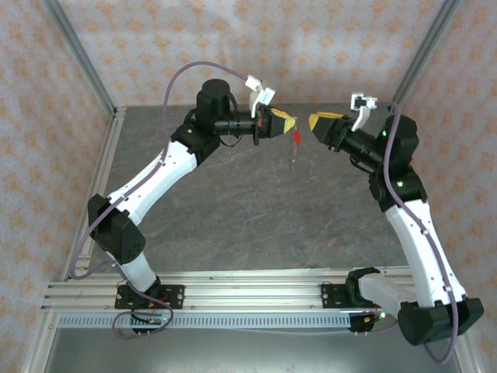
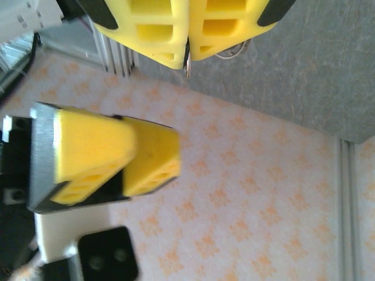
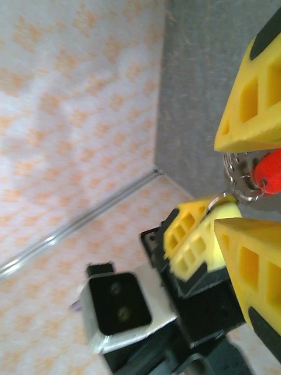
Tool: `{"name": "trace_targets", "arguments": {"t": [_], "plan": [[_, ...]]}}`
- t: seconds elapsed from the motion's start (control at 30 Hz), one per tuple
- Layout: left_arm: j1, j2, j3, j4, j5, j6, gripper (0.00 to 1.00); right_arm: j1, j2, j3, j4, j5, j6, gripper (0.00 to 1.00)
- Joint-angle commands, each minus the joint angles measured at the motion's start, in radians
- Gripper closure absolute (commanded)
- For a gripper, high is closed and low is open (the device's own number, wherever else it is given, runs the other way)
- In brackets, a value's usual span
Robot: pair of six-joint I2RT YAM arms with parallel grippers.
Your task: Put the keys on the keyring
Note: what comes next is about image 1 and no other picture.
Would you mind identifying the grey metal panel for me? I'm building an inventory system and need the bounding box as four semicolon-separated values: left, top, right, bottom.
42;328;465;373

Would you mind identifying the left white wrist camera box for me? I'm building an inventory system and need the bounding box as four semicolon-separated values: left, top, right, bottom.
245;75;276;117

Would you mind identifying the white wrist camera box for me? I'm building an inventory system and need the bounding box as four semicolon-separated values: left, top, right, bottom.
245;75;276;117
349;92;380;131

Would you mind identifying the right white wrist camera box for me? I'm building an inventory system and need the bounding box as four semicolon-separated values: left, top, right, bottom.
349;92;380;131

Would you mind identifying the aluminium corner post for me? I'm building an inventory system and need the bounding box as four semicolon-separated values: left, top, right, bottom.
40;0;120;117
386;0;464;117

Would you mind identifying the wide aluminium side rail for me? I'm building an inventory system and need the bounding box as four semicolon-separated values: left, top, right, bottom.
61;106;127;281

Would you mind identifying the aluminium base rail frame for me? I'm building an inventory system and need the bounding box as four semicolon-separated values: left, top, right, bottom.
40;270;467;312

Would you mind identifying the grey slotted cable duct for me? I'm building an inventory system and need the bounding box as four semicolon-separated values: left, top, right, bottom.
57;313;353;330

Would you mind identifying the aluminium lower frame bar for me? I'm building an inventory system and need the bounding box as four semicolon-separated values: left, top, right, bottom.
21;310;59;373
444;310;487;373

